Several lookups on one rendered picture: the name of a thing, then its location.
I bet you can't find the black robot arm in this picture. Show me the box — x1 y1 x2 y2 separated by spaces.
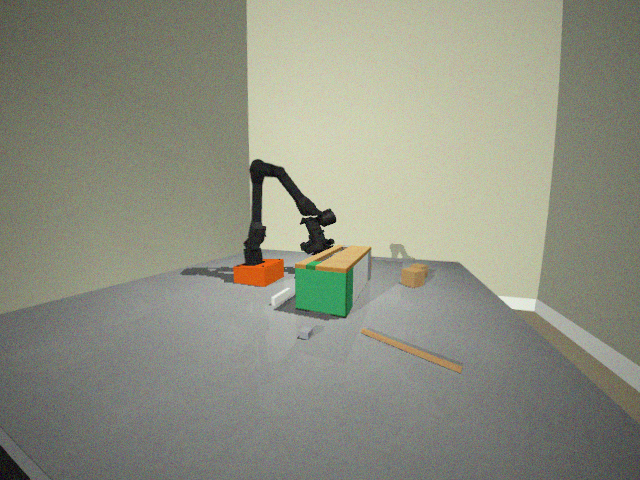
243 159 336 266

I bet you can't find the tan wooden stick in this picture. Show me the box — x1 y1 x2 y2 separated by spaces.
362 328 463 373

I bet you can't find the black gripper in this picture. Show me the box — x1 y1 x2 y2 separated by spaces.
306 228 335 255

